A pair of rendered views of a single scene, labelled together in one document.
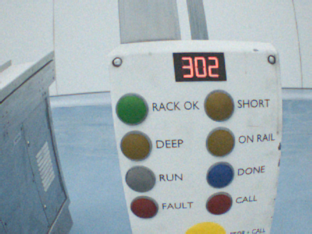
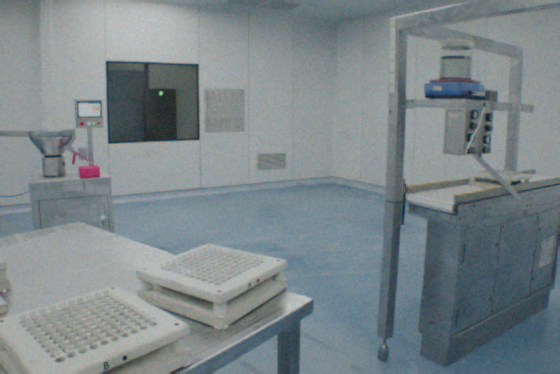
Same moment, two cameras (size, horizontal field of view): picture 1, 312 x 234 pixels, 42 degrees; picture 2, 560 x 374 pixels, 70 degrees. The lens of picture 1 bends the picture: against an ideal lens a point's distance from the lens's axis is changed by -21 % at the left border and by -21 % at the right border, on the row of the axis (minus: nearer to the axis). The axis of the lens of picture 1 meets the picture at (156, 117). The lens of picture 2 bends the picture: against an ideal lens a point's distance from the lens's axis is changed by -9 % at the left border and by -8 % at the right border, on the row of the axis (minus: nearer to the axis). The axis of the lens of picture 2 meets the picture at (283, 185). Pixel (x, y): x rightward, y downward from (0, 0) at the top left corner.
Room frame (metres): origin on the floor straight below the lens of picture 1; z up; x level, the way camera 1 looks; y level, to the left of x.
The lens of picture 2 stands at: (-1.04, -0.17, 1.24)
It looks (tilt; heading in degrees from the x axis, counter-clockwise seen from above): 9 degrees down; 48
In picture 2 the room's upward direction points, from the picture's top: straight up
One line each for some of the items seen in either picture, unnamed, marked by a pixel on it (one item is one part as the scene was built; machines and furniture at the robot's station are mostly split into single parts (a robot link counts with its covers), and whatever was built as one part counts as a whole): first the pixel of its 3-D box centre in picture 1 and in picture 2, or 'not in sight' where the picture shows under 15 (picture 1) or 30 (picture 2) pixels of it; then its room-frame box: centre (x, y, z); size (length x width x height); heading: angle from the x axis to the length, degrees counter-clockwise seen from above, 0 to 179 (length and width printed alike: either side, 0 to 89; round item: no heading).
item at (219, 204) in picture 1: (219, 204); not in sight; (0.42, -0.06, 0.98); 0.03 x 0.01 x 0.03; 81
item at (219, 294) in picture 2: not in sight; (213, 269); (-0.54, 0.62, 0.89); 0.25 x 0.24 x 0.02; 107
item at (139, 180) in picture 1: (140, 180); not in sight; (0.43, 0.02, 1.02); 0.03 x 0.01 x 0.03; 81
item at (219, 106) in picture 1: (219, 106); not in sight; (0.42, -0.06, 1.09); 0.03 x 0.01 x 0.03; 81
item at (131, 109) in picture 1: (131, 109); not in sight; (0.43, 0.02, 1.09); 0.03 x 0.01 x 0.03; 81
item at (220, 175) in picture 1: (220, 175); not in sight; (0.42, -0.06, 1.02); 0.03 x 0.01 x 0.03; 81
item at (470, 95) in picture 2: not in sight; (456, 90); (0.80, 0.72, 1.36); 0.21 x 0.20 x 0.09; 81
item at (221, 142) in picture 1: (221, 143); not in sight; (0.42, -0.06, 1.05); 0.03 x 0.01 x 0.03; 81
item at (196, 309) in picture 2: not in sight; (214, 289); (-0.54, 0.62, 0.85); 0.24 x 0.24 x 0.02; 17
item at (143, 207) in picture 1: (143, 208); not in sight; (0.43, 0.02, 0.98); 0.03 x 0.01 x 0.03; 81
